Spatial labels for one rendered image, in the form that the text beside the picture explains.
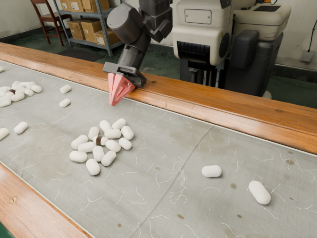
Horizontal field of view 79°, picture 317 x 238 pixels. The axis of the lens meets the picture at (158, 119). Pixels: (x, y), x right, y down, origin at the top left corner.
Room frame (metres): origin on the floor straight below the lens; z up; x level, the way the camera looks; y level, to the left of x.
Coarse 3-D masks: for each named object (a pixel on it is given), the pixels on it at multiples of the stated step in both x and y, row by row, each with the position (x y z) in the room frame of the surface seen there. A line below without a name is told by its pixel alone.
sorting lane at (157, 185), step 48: (0, 96) 0.55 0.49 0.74; (48, 96) 0.52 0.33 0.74; (96, 96) 0.49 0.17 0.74; (0, 144) 0.32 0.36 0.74; (48, 144) 0.30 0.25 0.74; (144, 144) 0.27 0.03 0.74; (192, 144) 0.26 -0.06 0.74; (240, 144) 0.25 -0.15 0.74; (48, 192) 0.19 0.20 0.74; (96, 192) 0.18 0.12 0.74; (144, 192) 0.17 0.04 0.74; (192, 192) 0.16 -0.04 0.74; (240, 192) 0.15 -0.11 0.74; (288, 192) 0.14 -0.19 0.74
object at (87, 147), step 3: (81, 144) 0.27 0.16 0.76; (84, 144) 0.27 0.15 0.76; (87, 144) 0.27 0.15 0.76; (90, 144) 0.27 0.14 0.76; (93, 144) 0.27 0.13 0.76; (78, 147) 0.27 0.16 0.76; (81, 147) 0.27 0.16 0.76; (84, 147) 0.27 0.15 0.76; (87, 147) 0.27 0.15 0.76; (90, 147) 0.27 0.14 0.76; (93, 147) 0.27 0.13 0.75; (78, 150) 0.27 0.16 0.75; (81, 150) 0.26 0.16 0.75; (84, 150) 0.26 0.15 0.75; (87, 150) 0.26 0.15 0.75; (90, 150) 0.26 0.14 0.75
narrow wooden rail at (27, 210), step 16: (0, 176) 0.21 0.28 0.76; (16, 176) 0.21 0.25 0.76; (0, 192) 0.18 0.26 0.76; (16, 192) 0.18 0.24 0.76; (32, 192) 0.17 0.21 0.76; (0, 208) 0.15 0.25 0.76; (16, 208) 0.15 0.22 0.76; (32, 208) 0.15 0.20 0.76; (48, 208) 0.14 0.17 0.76; (16, 224) 0.13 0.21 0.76; (32, 224) 0.12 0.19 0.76; (48, 224) 0.12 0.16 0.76; (64, 224) 0.12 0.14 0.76
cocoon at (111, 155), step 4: (108, 152) 0.25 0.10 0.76; (112, 152) 0.25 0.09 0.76; (104, 156) 0.24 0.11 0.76; (108, 156) 0.24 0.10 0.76; (112, 156) 0.24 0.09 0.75; (104, 160) 0.23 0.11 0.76; (108, 160) 0.23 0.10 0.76; (112, 160) 0.23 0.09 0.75; (104, 164) 0.23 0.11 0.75; (108, 164) 0.23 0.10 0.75
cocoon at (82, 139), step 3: (81, 135) 0.30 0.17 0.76; (84, 135) 0.30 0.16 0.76; (78, 138) 0.29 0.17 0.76; (81, 138) 0.29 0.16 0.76; (84, 138) 0.29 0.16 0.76; (87, 138) 0.30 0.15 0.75; (75, 141) 0.28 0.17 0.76; (78, 141) 0.29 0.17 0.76; (81, 141) 0.29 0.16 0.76; (84, 141) 0.29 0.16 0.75; (87, 141) 0.29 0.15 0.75; (72, 144) 0.28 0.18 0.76; (75, 144) 0.28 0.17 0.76; (78, 144) 0.28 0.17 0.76; (72, 147) 0.28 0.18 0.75; (75, 147) 0.28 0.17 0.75
